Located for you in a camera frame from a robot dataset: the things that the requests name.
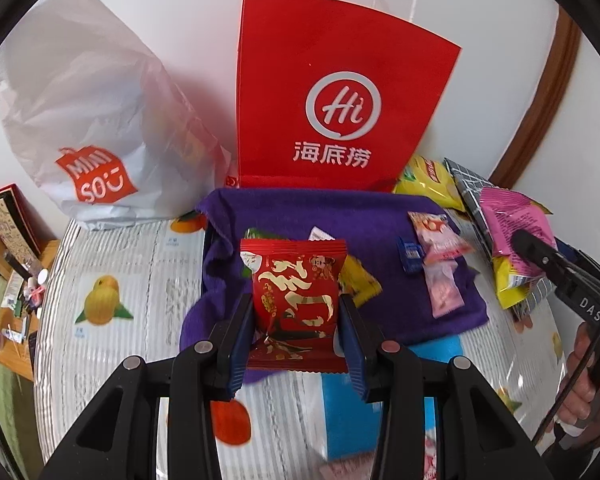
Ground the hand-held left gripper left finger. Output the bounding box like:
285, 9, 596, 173
40, 292, 257, 480

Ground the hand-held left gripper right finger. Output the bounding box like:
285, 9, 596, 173
337, 292, 556, 480

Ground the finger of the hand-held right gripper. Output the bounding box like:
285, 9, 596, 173
511, 229, 582, 289

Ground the pink snack packet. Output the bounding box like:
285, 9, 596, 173
477, 186, 556, 281

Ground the red gold snack packet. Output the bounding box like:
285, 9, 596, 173
240, 239, 349, 376

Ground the blue snack packet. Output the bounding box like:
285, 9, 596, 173
397, 237, 424, 274

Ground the person's right hand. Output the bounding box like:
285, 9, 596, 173
557, 321, 600, 442

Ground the small yellow snack packet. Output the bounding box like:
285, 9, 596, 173
340, 254, 383, 306

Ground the light blue packet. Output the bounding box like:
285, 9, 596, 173
321, 339, 462, 463

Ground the pale pink candy packet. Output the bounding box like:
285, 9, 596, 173
422, 260, 468, 319

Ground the pink red candy packet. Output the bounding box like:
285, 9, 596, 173
407, 211, 476, 265

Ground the purple towel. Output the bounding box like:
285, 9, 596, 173
179, 187, 490, 386

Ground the yellow chips bag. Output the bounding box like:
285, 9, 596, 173
392, 155, 466, 211

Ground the white tube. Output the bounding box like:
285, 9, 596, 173
2, 271, 26, 308

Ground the dark patterned book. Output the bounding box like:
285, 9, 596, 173
0, 183, 44, 261

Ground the red paper bag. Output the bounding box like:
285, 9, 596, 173
235, 0, 463, 193

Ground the white plastic bag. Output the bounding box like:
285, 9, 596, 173
0, 0, 233, 231

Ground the black cable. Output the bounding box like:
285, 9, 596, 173
530, 285, 600, 443

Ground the brown wooden frame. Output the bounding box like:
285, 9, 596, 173
490, 7, 583, 191

